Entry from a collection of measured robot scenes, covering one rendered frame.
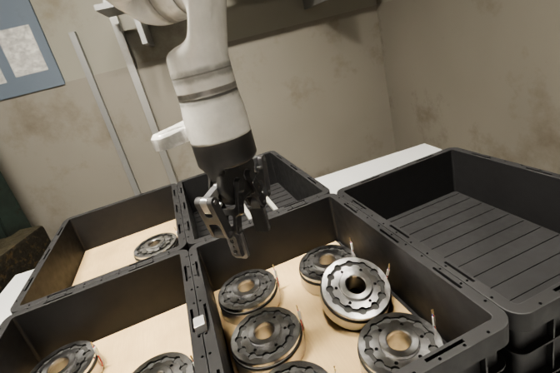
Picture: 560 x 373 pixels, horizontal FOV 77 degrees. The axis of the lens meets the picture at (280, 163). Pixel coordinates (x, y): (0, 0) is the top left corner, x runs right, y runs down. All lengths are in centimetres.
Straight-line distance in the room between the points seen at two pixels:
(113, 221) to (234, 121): 73
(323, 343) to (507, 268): 31
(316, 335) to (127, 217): 67
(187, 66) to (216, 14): 6
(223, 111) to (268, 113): 251
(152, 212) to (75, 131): 198
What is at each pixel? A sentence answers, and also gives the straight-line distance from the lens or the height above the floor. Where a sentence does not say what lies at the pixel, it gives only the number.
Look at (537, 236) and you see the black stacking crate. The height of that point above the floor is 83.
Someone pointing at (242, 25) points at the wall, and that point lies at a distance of 286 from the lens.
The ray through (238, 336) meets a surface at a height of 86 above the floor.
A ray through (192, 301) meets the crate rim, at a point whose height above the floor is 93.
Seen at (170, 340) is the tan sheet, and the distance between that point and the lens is 67.
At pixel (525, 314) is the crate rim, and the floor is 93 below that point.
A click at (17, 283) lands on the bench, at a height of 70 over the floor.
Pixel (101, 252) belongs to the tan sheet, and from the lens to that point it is 107.
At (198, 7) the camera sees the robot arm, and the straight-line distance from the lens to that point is 39.
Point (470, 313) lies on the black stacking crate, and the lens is 48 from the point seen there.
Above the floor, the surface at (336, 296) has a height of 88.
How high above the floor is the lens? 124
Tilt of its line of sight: 19 degrees down
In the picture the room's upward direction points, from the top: 14 degrees counter-clockwise
